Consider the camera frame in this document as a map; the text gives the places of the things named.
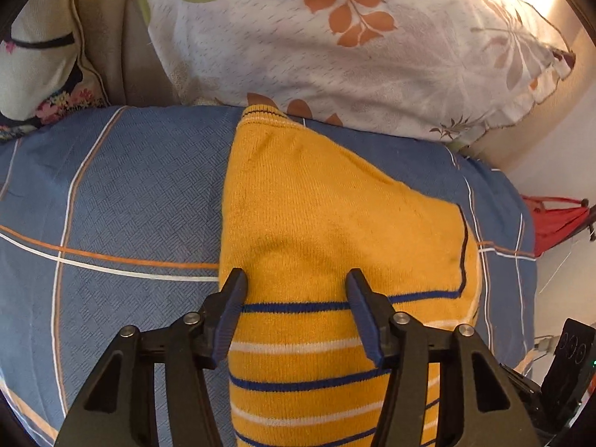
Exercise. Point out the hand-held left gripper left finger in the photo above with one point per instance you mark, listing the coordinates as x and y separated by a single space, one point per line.
228 316

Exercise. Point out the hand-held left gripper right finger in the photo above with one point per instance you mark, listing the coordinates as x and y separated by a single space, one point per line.
365 316

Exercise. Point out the yellow striped knit sweater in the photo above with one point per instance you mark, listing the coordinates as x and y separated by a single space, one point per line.
326 223

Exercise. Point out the red cloth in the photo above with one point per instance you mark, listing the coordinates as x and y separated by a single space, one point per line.
554 221

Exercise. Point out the blue plaid bed sheet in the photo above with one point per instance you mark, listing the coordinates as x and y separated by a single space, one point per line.
116 205

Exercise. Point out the white pillow with leaf print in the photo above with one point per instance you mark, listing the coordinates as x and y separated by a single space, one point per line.
349 42

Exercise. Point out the cream pillow with silhouette print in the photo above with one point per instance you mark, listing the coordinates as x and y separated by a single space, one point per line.
32 70

